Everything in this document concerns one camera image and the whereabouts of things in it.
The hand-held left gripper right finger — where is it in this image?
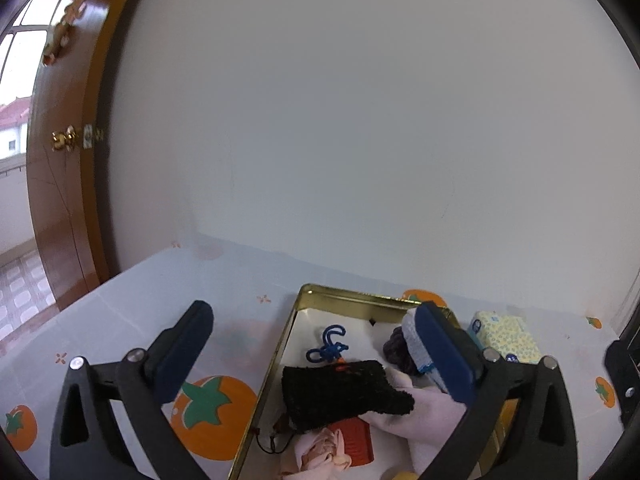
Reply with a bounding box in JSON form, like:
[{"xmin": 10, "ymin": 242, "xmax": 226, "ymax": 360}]
[{"xmin": 414, "ymin": 301, "xmax": 578, "ymax": 480}]

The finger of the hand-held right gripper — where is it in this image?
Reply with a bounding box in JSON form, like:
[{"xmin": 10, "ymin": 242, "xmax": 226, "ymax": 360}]
[{"xmin": 602, "ymin": 339, "xmax": 640, "ymax": 432}]

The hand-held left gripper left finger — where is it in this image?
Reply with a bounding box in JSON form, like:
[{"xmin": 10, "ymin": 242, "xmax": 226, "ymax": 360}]
[{"xmin": 49, "ymin": 300, "xmax": 215, "ymax": 480}]

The white knit glove blue band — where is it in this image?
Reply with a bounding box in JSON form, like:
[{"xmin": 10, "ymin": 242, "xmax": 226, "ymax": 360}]
[{"xmin": 400, "ymin": 308, "xmax": 451, "ymax": 393}]

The purple scrunchie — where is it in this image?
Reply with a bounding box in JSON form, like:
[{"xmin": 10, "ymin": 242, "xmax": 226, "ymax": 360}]
[{"xmin": 382, "ymin": 325, "xmax": 421, "ymax": 376}]

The black fuzzy cloth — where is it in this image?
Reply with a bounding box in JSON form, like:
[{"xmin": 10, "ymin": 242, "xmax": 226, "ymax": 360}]
[{"xmin": 281, "ymin": 359, "xmax": 416, "ymax": 433}]

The blue knotted cord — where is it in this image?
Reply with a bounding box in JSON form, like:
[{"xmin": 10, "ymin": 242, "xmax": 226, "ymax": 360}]
[{"xmin": 306, "ymin": 325, "xmax": 349, "ymax": 365}]

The red ribbed cloth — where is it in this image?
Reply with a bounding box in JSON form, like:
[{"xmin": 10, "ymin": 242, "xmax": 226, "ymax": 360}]
[{"xmin": 325, "ymin": 416, "xmax": 375, "ymax": 468}]

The gold rectangular tin box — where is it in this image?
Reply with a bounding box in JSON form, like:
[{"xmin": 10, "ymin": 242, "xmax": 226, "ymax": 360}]
[{"xmin": 227, "ymin": 283, "xmax": 518, "ymax": 480}]

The pale pink cloth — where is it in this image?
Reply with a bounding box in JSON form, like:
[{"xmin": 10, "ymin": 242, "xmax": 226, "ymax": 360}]
[{"xmin": 280, "ymin": 427, "xmax": 353, "ymax": 480}]

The dotted tissue box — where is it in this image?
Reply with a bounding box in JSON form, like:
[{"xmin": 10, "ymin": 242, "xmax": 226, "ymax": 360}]
[{"xmin": 467, "ymin": 310, "xmax": 543, "ymax": 366}]

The persimmon print tablecloth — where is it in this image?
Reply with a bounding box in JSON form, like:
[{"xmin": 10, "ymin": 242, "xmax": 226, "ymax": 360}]
[{"xmin": 0, "ymin": 237, "xmax": 640, "ymax": 480}]

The brown wooden door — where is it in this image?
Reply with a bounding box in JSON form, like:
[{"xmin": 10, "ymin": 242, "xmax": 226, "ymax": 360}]
[{"xmin": 25, "ymin": 0, "xmax": 148, "ymax": 312}]

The metal door strike plate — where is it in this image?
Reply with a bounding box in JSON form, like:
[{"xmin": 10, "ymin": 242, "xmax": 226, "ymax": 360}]
[{"xmin": 82, "ymin": 124, "xmax": 107, "ymax": 150}]

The window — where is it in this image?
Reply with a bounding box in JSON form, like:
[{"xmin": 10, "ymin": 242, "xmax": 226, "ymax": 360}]
[{"xmin": 0, "ymin": 0, "xmax": 68, "ymax": 173}]

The wooden door ornament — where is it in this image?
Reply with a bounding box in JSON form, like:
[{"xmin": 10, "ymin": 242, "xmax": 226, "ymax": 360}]
[{"xmin": 42, "ymin": 0, "xmax": 96, "ymax": 68}]

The black cable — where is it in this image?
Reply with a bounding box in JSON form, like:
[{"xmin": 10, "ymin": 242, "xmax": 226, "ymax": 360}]
[{"xmin": 614, "ymin": 272, "xmax": 640, "ymax": 333}]

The gold door handle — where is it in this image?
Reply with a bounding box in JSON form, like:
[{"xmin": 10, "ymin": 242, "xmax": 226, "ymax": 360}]
[{"xmin": 51, "ymin": 127, "xmax": 83, "ymax": 152}]

